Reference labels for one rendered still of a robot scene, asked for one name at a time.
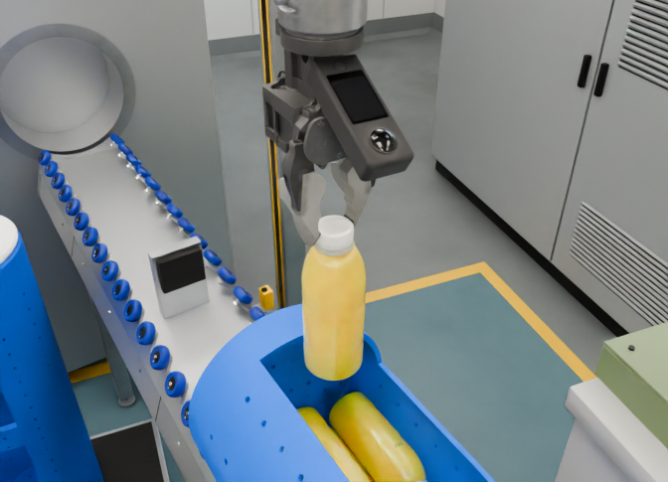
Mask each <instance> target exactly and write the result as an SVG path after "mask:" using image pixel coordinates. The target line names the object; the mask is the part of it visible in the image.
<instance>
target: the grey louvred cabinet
mask: <svg viewBox="0 0 668 482"><path fill-rule="evenodd" d="M430 154H431V155H432V156H433V157H434V158H435V159H436V164H435V169H436V170H437V171H438V172H439V173H440V174H441V175H442V176H443V177H444V178H445V179H446V180H447V181H448V182H450V183H451V184H452V185H453V186H454V187H455V188H456V189H457V190H458V191H459V192H460V193H461V194H463V195H464V196H465V197H466V198H467V199H468V200H469V201H470V202H471V203H472V204H473V205H474V206H475V207H477V208H478V209H479V210H480V211H481V212H482V213H483V214H484V215H485V216H486V217H487V218H488V219H489V220H491V221H492V222H493V223H494V224H495V225H496V226H497V227H498V228H499V229H500V230H501V231H502V232H504V233H505V234H506V235H507V236H508V237H509V238H510V239H511V240H512V241H513V242H514V243H515V244H517V245H518V246H519V247H520V248H521V249H522V250H523V251H524V252H525V253H526V254H527V255H528V256H529V257H531V258H532V259H533V260H534V261H535V262H536V263H537V264H538V265H540V266H541V267H542V268H543V269H544V270H545V271H547V272H548V273H549V274H550V275H551V276H552V277H553V278H554V279H555V280H556V281H557V282H558V283H559V284H560V285H561V286H562V287H563V288H564V289H565V290H566V291H567V292H568V293H569V294H571V295H572V296H573V297H574V298H575V299H576V300H577V301H578V302H579V303H580V304H581V305H582V306H583V307H585V308H586V309H587V310H588V311H589V312H590V313H591V314H592V315H593V316H594V317H595V318H596V319H597V320H599V321H600V322H601V323H602V324H603V325H604V326H605V327H606V328H607V329H608V330H609V331H610V332H612V333H613V334H614V335H615V336H616V337H617V338H618V337H621V336H624V335H627V334H630V333H634V332H637V331H640V330H643V329H646V328H649V327H653V326H656V325H659V324H662V323H665V322H668V0H445V9H444V20H443V30H442V40H441V51H440V61H439V72H438V82H437V92H436V103H435V113H434V123H433V134H432V143H431V153H430Z"/></svg>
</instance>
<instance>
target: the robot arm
mask: <svg viewBox="0 0 668 482"><path fill-rule="evenodd" d="M273 1H274V4H275V5H277V19H275V34H276V35H278V36H280V43H281V45H282V46H283V47H284V68H285V71H281V72H279V74H278V77H277V82H273V83H268V84H264V85H263V86H262V98H263V114H264V130H265V135H266V136H267V137H268V138H269V139H270V140H272V141H273V142H274V143H275V145H276V146H277V147H278V148H279V149H280V150H282V151H283V152H284V153H285V156H284V158H283V163H282V174H283V178H281V179H280V180H279V184H278V191H279V195H280V197H281V199H282V200H283V202H284V203H285V205H286V206H287V208H288V209H289V211H290V212H291V213H292V215H293V219H294V223H295V225H296V228H297V231H298V233H299V235H300V236H301V238H302V239H303V240H304V242H305V243H306V244H307V245H308V246H309V247H312V246H314V245H315V243H316V242H317V240H318V239H319V238H320V236H321V233H320V232H319V229H318V224H319V220H320V218H321V213H320V210H319V205H320V200H321V198H322V196H323V194H324V193H325V189H326V180H325V179H324V178H323V177H322V176H320V175H319V174H318V173H317V172H315V171H314V164H315V165H317V166H318V167H319V168H320V169H325V168H326V166H327V164H328V163H330V162H332V163H331V173H332V176H333V178H334V180H335V182H336V183H337V184H338V186H339V187H340V188H341V190H342V191H343V192H344V194H345V195H344V200H345V202H346V212H345V215H344V217H345V218H347V219H349V220H350V221H351V222H352V223H353V226H354V229H355V228H356V226H357V224H358V222H359V220H360V218H361V215H362V213H363V211H364V209H365V207H366V205H367V203H368V200H369V197H370V194H371V190H372V188H373V187H374V186H375V182H376V179H379V178H383V177H386V176H390V175H394V174H397V173H401V172H404V171H406V170H407V168H408V167H409V165H410V164H411V162H412V161H413V159H414V157H415V154H414V152H413V150H412V149H411V147H410V145H409V144H408V142H407V140H406V138H405V137H404V135H403V133H402V132H401V130H400V128H399V127H398V125H397V123H396V121H395V120H394V118H393V116H392V115H391V113H390V111H389V109H388V108H387V106H386V104H385V103H384V101H383V99H382V98H381V96H380V94H379V92H378V91H377V89H376V87H375V86H374V84H373V82H372V81H371V79H370V77H369V75H368V74H367V72H366V70H365V69H364V67H363V65H362V63H361V62H360V60H359V58H358V57H357V55H348V56H344V55H345V54H349V53H352V52H354V51H356V50H358V49H360V48H361V47H362V46H363V37H364V27H363V26H364V25H365V24H366V22H367V8H368V0H273ZM281 73H284V74H285V76H284V77H281ZM282 85H284V87H283V88H280V87H281V86H282ZM274 88H275V89H274ZM267 104H268V106H267ZM268 112H269V123H268ZM337 160H339V162H333V161H337Z"/></svg>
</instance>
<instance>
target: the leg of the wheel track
mask: <svg viewBox="0 0 668 482"><path fill-rule="evenodd" d="M88 296H89V299H90V303H91V306H92V310H93V313H94V317H95V320H96V324H97V327H98V331H99V334H100V338H101V341H102V345H103V348H104V352H105V354H106V358H107V361H108V365H109V369H110V372H111V376H112V379H113V383H114V386H115V390H116V393H117V395H118V397H119V399H118V403H119V405H121V406H124V407H126V406H130V405H132V404H133V403H134V402H135V396H134V394H133V391H132V387H131V383H130V379H129V376H128V373H127V369H126V365H125V363H124V361H123V359H122V357H121V355H120V353H119V351H118V349H117V347H116V345H115V343H114V342H113V340H112V338H111V336H110V334H109V332H108V330H107V328H106V326H105V324H104V322H103V320H102V318H101V316H100V314H99V312H98V310H97V308H96V306H95V304H94V302H93V300H92V299H91V297H90V295H89V294H88Z"/></svg>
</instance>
